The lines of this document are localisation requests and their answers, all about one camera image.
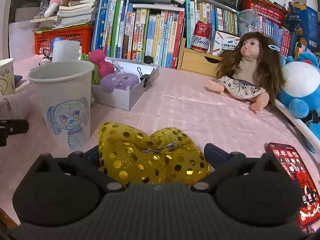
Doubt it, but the black binder clip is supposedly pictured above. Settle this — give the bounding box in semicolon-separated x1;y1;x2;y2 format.
137;67;155;88

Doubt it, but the wooden drawer box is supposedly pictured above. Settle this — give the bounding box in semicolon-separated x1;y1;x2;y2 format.
177;38;221;77

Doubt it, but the right row of books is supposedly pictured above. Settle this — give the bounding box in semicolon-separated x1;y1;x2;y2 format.
189;0;319;58

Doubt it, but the white cardboard box tray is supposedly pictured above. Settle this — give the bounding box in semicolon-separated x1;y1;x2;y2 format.
91;57;159;111

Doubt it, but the purple plush toy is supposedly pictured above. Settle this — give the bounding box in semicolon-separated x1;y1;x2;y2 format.
100;73;139;93

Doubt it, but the white paper cup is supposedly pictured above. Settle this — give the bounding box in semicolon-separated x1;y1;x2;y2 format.
0;58;16;99

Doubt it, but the pink tablecloth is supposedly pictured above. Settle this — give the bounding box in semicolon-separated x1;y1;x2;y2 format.
1;68;319;220

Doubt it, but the grey plush toy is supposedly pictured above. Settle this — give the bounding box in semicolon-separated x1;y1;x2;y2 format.
34;0;50;19

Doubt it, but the blue cardboard box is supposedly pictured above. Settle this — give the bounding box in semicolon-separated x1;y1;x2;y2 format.
287;0;319;52

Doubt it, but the blue white plush toy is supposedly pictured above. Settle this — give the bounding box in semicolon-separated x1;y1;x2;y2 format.
276;51;320;153

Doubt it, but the brown haired doll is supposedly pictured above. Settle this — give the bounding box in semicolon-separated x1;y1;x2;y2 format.
206;31;285;112

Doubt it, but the green pink plush flower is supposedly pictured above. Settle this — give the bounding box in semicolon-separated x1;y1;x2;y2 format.
80;49;114;85

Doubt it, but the red beer can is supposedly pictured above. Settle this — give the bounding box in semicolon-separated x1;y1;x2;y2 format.
191;21;212;53

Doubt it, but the red plastic basket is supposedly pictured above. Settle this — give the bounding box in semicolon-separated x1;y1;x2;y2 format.
34;25;94;55

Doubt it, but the row of upright books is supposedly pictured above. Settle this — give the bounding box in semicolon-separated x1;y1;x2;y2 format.
91;0;186;69

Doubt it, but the yellow sequin bow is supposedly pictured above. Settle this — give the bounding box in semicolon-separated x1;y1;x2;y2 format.
98;122;211;187

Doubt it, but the stack of books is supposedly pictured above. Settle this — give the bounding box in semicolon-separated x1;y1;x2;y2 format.
30;0;100;29

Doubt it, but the red basket on books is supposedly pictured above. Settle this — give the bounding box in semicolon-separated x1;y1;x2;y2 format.
240;0;286;27

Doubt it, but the paper cup with dog drawing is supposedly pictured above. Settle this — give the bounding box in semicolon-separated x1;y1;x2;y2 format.
28;60;94;151

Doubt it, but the red smartphone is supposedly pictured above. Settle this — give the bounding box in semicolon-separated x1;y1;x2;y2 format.
266;142;319;229

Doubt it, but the white foam block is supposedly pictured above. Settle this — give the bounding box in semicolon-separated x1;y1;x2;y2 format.
53;40;80;62

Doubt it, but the small white carton box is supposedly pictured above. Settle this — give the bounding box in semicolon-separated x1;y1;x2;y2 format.
210;31;240;56

